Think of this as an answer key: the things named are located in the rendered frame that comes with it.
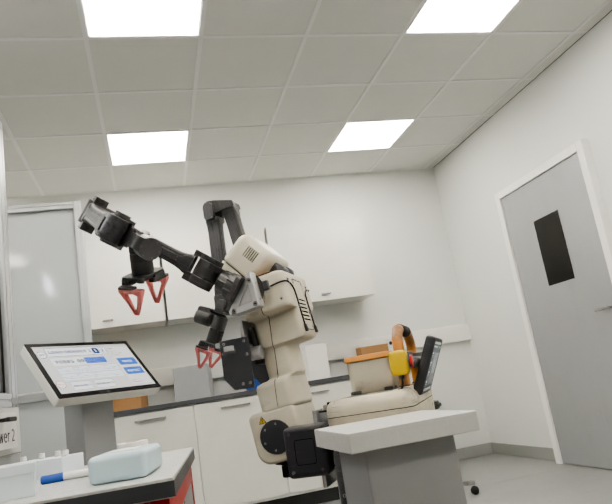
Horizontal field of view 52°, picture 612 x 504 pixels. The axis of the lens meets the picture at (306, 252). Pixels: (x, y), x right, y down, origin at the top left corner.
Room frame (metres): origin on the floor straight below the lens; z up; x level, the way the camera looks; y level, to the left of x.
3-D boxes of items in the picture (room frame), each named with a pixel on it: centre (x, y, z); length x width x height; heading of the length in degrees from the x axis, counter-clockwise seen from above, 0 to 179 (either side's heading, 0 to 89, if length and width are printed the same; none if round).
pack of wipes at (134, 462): (1.11, 0.36, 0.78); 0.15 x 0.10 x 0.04; 5
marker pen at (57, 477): (1.23, 0.49, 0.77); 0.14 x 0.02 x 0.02; 106
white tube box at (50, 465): (1.38, 0.62, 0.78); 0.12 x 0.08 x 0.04; 82
